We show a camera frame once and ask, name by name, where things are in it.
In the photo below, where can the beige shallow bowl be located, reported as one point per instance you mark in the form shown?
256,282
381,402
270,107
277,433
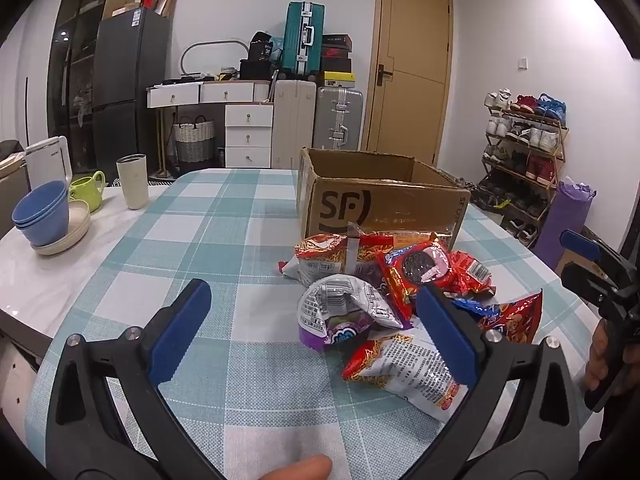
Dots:
75,230

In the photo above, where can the small cardboard box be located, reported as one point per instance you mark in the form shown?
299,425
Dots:
570,262

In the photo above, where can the woven basket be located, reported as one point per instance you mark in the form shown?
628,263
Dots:
194,142

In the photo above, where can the large red cookie packet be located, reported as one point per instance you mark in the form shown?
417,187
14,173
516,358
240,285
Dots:
415,270

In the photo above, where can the teal suitcase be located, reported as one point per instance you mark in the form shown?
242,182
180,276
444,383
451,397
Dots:
300,35

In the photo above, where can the yellow black shoe box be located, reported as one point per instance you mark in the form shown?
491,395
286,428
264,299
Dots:
340,79

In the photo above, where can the purple snack packet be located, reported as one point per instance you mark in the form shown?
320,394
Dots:
370,274

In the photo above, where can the blue bowl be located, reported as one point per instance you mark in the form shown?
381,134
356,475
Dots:
42,202
47,234

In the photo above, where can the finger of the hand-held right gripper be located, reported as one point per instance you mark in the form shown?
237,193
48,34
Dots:
582,282
577,242

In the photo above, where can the person's left hand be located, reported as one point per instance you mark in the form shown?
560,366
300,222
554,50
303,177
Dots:
305,469

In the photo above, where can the black bag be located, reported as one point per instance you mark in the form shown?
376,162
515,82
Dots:
260,45

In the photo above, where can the dark grey fridge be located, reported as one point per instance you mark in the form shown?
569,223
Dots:
127,85

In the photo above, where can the white box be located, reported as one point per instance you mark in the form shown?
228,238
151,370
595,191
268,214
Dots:
127,8

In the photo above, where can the red black shoe box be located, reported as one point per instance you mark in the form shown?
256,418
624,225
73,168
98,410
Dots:
336,52

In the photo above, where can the brown cardboard box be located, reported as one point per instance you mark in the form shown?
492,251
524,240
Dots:
390,200

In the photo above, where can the dark glass cabinet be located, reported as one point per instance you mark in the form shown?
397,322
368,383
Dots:
75,70

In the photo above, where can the black case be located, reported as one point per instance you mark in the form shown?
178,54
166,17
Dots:
255,69

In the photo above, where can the shoe rack with shoes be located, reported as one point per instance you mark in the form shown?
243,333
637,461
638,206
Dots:
537,167

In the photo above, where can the wooden door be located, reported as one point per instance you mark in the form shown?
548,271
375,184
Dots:
415,35

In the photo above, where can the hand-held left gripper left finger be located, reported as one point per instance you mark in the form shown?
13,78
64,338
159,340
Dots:
182,332

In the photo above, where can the blue cookie packet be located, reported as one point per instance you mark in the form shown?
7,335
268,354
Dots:
467,304

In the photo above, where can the beige suitcase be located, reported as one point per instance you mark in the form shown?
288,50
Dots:
294,125

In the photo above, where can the red cartoon chip packet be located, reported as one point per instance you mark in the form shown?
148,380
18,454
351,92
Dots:
512,320

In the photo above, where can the cream tumbler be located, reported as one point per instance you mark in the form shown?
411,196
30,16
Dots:
132,182

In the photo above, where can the purple yoga mat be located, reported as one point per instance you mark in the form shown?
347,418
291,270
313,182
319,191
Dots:
567,220

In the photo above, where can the red noodle snack packet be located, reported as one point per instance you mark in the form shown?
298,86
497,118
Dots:
320,257
400,367

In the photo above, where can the dark bottle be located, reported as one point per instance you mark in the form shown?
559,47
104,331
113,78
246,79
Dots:
220,156

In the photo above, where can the oval mirror frame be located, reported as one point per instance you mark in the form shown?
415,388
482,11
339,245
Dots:
186,57

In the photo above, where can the white drawer desk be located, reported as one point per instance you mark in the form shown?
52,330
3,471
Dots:
247,125

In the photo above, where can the green mug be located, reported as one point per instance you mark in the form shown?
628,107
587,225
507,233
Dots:
89,192

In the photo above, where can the person's right hand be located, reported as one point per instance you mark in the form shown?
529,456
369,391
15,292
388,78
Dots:
596,355

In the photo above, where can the purple white candy packet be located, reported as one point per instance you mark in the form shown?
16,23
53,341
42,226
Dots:
345,310

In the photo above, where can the white kettle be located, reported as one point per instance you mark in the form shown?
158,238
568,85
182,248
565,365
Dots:
45,162

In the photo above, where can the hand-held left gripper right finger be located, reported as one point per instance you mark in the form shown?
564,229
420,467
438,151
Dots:
447,342

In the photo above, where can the silver suitcase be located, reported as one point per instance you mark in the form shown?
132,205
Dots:
339,115

